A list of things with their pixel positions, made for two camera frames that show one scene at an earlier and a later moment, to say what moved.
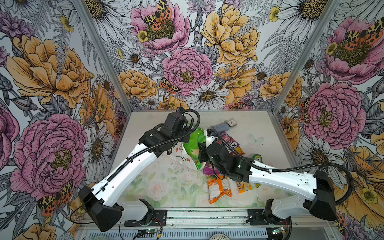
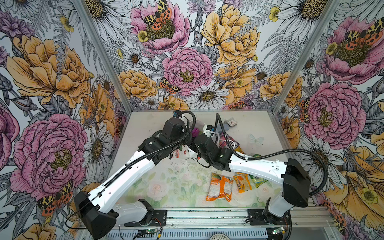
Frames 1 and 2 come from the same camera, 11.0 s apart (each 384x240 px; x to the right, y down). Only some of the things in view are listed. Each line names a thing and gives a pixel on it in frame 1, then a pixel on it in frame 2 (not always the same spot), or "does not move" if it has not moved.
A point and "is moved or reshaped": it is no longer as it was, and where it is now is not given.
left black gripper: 186,132 does not move
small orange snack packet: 242,186 does not move
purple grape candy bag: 209,169 is moved or reshaped
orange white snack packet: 218,185 does not move
